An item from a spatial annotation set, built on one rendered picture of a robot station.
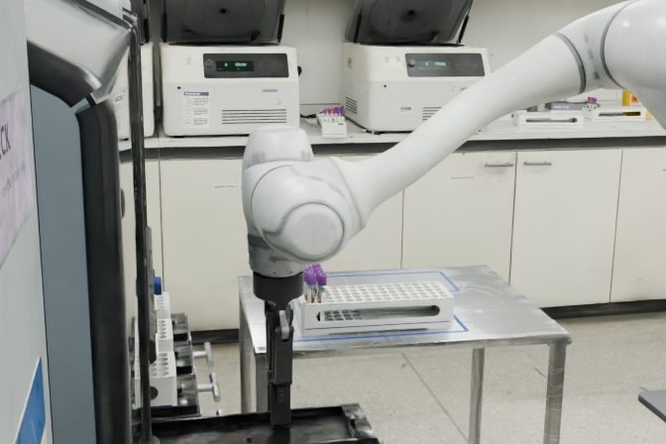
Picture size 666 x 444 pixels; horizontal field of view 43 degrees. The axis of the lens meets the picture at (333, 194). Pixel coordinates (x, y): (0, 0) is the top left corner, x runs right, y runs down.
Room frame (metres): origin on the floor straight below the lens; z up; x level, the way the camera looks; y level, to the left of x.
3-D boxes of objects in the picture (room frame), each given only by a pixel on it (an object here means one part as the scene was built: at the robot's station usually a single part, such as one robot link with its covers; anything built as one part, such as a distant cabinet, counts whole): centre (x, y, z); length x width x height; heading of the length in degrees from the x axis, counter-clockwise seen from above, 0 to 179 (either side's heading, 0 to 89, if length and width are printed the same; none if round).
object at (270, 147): (1.18, 0.08, 1.18); 0.13 x 0.11 x 0.16; 14
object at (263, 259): (1.19, 0.08, 1.07); 0.09 x 0.09 x 0.06
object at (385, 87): (3.91, -0.36, 1.25); 0.62 x 0.56 x 0.69; 12
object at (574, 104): (4.19, -1.17, 0.97); 0.24 x 0.12 x 0.13; 91
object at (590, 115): (4.13, -1.36, 0.93); 0.30 x 0.10 x 0.06; 105
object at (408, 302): (1.57, -0.08, 0.85); 0.30 x 0.10 x 0.06; 100
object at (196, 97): (3.73, 0.47, 1.24); 0.62 x 0.56 x 0.69; 13
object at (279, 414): (1.18, 0.08, 0.84); 0.03 x 0.01 x 0.07; 102
